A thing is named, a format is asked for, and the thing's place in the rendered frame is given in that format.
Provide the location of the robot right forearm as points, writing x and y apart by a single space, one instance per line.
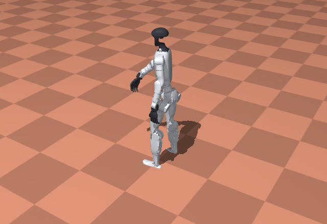
145 70

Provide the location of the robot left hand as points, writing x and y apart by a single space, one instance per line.
153 115

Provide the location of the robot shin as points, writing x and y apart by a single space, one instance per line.
173 138
156 145

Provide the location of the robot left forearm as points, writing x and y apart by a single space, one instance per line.
157 94

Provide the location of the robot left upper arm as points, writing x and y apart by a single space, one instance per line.
159 62

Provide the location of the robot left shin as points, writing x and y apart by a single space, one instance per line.
156 145

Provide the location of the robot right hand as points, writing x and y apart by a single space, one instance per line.
134 84

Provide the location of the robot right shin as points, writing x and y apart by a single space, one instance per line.
173 138

